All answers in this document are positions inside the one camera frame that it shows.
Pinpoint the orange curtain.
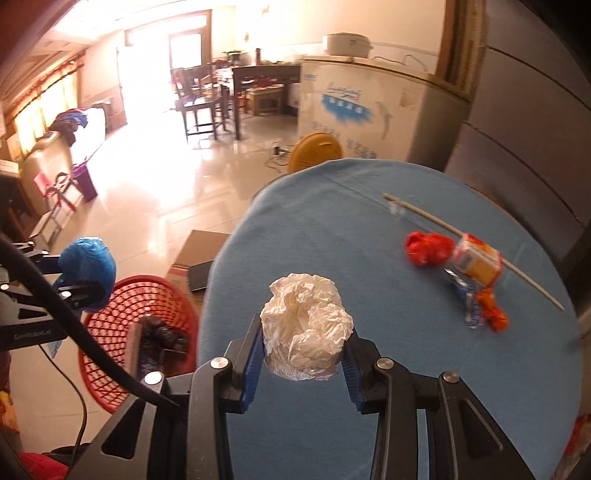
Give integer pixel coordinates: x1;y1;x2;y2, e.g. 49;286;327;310
14;60;86;153

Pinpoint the dark wooden chair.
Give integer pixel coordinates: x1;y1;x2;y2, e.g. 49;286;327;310
210;69;241;132
172;68;220;140

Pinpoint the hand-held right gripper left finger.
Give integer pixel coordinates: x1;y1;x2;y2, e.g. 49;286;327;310
67;314;266;480

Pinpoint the blue printed packet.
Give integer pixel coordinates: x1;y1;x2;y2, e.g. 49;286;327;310
444;268;486;329

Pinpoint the long wooden stick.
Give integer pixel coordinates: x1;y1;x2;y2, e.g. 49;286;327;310
382;193;565;311

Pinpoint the black flat notebook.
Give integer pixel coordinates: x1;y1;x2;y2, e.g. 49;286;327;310
187;260;215;292

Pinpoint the yellow round fan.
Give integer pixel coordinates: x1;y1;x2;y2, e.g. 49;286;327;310
288;131;343;175

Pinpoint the purple bucket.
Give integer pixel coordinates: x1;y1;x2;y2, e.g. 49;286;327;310
70;164;99;202

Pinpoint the thin black cable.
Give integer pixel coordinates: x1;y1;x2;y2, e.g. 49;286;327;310
39;344;88;467

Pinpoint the blue tablecloth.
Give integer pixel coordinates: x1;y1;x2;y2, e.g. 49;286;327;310
196;158;580;480

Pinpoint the red and white medicine box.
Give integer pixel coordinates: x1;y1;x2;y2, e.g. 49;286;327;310
450;233;503;286

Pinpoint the red plastic bag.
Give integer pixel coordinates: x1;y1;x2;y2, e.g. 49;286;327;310
405;231;455;268

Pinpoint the floor power cable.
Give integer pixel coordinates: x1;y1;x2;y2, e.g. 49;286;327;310
263;142;293;171

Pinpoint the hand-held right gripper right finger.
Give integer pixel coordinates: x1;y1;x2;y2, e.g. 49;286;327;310
342;325;536;480

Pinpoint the orange plastic bag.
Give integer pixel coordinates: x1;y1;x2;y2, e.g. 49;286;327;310
475;287;509;333

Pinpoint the white chest freezer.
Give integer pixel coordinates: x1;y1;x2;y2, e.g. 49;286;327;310
295;55;472;162

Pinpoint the red plastic basket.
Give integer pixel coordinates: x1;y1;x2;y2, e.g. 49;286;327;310
78;274;200;415

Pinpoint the thick black cable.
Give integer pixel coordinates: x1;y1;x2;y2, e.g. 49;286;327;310
0;233;183;409

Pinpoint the cream sofa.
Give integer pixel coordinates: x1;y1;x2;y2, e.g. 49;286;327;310
23;108;107;178

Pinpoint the pile of clothes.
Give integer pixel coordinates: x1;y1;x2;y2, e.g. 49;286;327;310
51;108;90;139

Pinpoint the wooden framed glass door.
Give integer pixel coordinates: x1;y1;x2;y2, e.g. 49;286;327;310
124;18;213;75

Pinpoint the white rice cooker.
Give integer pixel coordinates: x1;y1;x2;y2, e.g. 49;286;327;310
322;33;372;58

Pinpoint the dark wooden dining table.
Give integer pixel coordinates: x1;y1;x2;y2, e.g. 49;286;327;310
231;65;302;140

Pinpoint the light wooden bench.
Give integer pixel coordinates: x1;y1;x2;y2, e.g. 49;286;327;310
247;88;284;116

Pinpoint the dark crumpled bag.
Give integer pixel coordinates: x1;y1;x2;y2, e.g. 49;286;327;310
143;316;190;367

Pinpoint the white paper ball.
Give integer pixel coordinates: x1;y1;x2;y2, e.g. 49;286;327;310
260;272;354;383

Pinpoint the blue plastic bag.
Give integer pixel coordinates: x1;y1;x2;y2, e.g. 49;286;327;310
45;237;117;361

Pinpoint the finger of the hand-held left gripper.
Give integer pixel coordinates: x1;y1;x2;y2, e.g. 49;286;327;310
46;282;106;309
0;242;65;278

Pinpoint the flat cardboard sheet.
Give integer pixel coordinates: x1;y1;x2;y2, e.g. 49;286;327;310
168;229;232;288

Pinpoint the grey panelled cabinet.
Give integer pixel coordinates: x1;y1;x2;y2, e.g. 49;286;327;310
443;0;591;259

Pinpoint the small pink chair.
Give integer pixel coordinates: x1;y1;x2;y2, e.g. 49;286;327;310
33;171;79;232

